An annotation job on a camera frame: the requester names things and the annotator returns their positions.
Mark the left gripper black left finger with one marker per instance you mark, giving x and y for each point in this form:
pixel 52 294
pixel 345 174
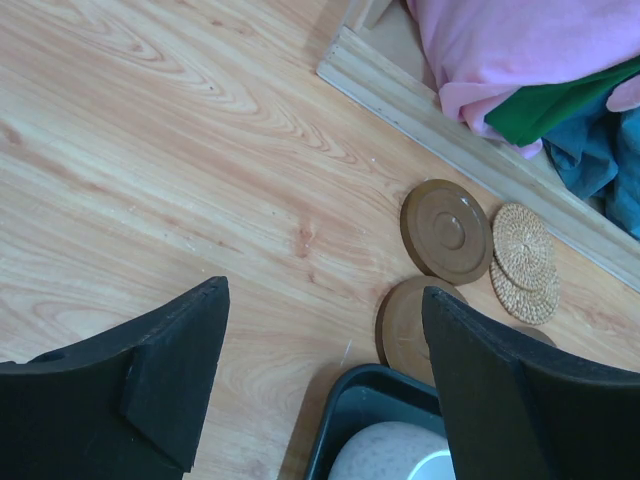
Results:
pixel 128 403

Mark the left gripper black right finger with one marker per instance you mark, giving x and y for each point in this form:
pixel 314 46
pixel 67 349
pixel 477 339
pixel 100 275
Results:
pixel 517 408

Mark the brown wooden coaster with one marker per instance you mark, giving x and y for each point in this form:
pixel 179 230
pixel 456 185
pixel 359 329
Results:
pixel 446 232
pixel 537 335
pixel 400 336

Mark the woven rattan coaster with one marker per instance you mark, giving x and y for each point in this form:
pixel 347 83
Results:
pixel 531 307
pixel 523 247

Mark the white speckled mug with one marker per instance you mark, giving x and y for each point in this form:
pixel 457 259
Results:
pixel 394 450

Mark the black plastic tray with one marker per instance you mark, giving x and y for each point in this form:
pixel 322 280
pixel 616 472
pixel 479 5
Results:
pixel 366 395

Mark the blue crumpled cloth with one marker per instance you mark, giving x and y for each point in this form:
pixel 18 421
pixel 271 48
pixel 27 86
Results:
pixel 596 154

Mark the green garment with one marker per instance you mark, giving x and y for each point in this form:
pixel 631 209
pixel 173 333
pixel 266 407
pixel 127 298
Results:
pixel 532 111

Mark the pink shirt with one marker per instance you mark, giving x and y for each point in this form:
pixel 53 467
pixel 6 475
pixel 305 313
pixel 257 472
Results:
pixel 481 52

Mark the wooden clothes rack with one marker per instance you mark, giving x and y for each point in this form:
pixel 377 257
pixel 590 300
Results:
pixel 375 59

